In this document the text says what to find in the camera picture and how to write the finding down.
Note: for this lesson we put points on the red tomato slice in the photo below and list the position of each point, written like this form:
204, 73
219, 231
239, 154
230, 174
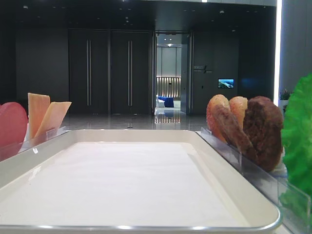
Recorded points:
13, 123

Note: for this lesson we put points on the blue sofa in hallway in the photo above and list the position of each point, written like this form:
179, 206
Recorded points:
168, 101

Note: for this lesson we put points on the thin brown meat patty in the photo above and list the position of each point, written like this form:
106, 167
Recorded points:
234, 135

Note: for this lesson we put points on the large brown meat patty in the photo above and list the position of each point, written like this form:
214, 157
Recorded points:
262, 124

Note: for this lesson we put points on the orange cheese slice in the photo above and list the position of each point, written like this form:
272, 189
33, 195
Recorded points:
37, 107
53, 117

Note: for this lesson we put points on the sesame bun half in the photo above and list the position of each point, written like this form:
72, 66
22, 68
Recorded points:
238, 105
213, 107

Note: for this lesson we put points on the rear sesame bun half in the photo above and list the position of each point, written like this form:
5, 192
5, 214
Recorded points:
213, 107

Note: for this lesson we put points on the right clear acrylic holder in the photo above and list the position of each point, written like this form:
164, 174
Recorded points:
295, 205

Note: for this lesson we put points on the left clear acrylic holder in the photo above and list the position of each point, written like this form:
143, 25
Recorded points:
9, 151

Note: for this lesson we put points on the small wall display screen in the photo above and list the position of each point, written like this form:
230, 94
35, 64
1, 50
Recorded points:
226, 83

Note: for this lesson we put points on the green lettuce leaf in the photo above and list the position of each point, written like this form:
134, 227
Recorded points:
297, 136

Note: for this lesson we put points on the rear orange cheese slice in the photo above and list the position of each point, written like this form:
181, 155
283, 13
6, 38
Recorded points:
37, 107

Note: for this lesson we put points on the dark double door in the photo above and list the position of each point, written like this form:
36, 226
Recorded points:
130, 72
88, 57

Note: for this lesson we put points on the right dark double door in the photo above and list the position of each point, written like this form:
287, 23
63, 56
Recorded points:
130, 72

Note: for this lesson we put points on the front orange cheese slice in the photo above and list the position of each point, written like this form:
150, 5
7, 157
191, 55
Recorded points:
53, 117

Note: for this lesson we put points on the white paper tray liner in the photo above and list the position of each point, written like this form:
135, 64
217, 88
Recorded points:
117, 184

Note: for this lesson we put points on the clear acrylic holder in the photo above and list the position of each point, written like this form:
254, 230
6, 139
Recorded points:
9, 151
295, 205

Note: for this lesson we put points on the left dark double door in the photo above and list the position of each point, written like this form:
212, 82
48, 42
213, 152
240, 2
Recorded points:
88, 57

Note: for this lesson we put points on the potted green plant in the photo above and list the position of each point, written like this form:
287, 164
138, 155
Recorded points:
285, 95

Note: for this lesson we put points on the white rectangular serving tray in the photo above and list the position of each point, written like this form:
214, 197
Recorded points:
263, 216

